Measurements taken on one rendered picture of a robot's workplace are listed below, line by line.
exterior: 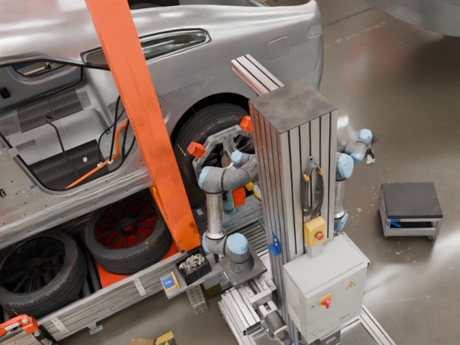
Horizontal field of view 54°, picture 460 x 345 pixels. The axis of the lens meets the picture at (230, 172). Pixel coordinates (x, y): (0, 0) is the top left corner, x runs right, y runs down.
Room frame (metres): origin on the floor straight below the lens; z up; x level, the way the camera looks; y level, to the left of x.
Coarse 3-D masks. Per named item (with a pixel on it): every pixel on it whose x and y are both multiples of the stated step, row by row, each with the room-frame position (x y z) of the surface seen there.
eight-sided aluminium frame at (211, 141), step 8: (232, 128) 2.44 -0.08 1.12; (240, 128) 2.42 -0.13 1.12; (216, 136) 2.40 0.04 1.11; (224, 136) 2.37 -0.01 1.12; (232, 136) 2.39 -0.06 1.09; (248, 136) 2.43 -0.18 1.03; (208, 144) 2.34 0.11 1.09; (208, 152) 2.33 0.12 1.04; (200, 160) 2.31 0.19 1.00; (200, 168) 2.30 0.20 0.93
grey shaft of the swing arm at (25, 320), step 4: (24, 320) 1.61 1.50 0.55; (28, 320) 1.62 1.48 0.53; (40, 328) 1.65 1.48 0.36; (44, 328) 1.66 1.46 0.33; (32, 332) 1.61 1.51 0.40; (36, 332) 1.61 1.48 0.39; (40, 332) 1.62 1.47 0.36; (44, 332) 1.65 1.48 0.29; (48, 332) 1.66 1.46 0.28; (36, 336) 1.60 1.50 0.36; (40, 336) 1.60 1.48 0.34; (44, 336) 1.62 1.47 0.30; (48, 336) 1.65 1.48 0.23; (52, 336) 1.66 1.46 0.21; (40, 340) 1.60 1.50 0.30; (44, 340) 1.61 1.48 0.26; (48, 340) 1.62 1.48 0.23; (52, 340) 1.65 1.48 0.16; (44, 344) 1.60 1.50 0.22; (48, 344) 1.61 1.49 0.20; (52, 344) 1.61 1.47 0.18
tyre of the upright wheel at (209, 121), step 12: (204, 108) 2.65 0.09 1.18; (216, 108) 2.62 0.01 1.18; (228, 108) 2.63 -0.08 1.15; (240, 108) 2.70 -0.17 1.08; (192, 120) 2.57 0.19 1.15; (204, 120) 2.52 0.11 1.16; (216, 120) 2.48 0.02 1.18; (228, 120) 2.48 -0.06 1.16; (240, 120) 2.50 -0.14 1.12; (180, 132) 2.57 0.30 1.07; (192, 132) 2.48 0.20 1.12; (204, 132) 2.42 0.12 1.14; (216, 132) 2.44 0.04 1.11; (180, 144) 2.50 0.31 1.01; (180, 156) 2.45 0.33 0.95; (192, 156) 2.38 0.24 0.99; (192, 168) 2.37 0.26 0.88; (192, 180) 2.36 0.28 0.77
